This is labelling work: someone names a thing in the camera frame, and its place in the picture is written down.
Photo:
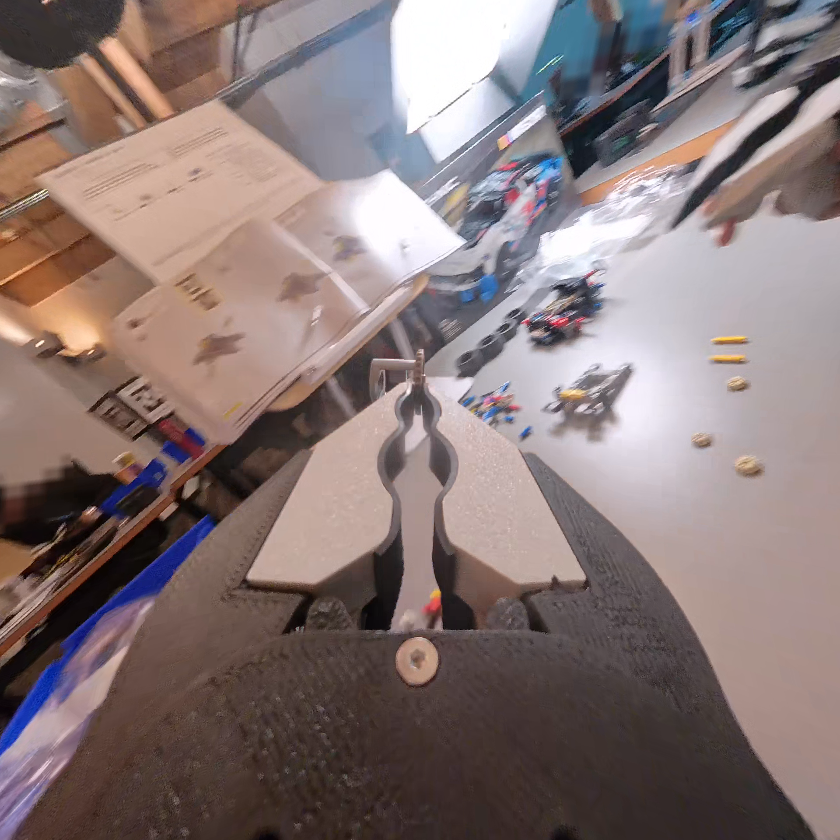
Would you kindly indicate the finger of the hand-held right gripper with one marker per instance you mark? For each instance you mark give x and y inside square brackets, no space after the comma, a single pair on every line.
[774,141]

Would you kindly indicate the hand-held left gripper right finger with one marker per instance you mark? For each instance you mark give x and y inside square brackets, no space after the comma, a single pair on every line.
[505,512]

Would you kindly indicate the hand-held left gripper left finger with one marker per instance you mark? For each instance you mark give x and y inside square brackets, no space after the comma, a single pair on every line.
[321,505]

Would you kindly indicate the pile of small lego connectors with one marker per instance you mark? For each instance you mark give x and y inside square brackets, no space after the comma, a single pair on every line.
[492,403]

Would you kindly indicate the grey lego gear piece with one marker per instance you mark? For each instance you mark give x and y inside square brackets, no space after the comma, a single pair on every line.
[418,371]

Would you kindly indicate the grey yellow lego subassembly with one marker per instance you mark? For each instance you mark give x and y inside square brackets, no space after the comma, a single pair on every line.
[590,390]

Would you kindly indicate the yellow lego axle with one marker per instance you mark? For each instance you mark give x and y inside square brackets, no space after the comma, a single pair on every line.
[728,340]
[727,358]

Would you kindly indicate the red black lego assembly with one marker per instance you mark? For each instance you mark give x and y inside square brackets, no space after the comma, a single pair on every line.
[564,315]

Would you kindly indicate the lego set box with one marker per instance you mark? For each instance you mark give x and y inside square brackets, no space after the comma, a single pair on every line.
[512,197]

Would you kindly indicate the orange-edged table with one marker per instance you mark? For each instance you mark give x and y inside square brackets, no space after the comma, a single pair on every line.
[649,141]

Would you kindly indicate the black crate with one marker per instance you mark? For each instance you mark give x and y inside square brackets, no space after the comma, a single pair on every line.
[620,138]

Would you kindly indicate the blue plastic container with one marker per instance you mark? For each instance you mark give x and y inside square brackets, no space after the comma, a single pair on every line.
[164,564]

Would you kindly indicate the clear plastic bags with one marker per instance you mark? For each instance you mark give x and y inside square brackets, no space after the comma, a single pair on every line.
[610,223]

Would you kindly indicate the black and white sign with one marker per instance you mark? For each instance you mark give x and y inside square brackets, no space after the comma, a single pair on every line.
[131,407]

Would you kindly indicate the open instruction booklet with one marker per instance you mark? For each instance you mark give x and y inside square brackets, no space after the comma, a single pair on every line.
[216,282]

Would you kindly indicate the cluttered wooden workbench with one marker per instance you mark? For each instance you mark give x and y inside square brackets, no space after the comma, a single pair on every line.
[65,561]

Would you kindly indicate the clear plastic bag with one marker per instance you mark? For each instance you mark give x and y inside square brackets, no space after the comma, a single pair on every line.
[65,689]

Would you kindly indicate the bright white panel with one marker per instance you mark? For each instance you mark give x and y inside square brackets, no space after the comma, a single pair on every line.
[446,59]

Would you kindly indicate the stack of cardboard boxes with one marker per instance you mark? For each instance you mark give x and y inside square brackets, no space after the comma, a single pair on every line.
[79,111]

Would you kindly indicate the dark round object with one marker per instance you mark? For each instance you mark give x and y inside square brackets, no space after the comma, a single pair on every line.
[52,29]

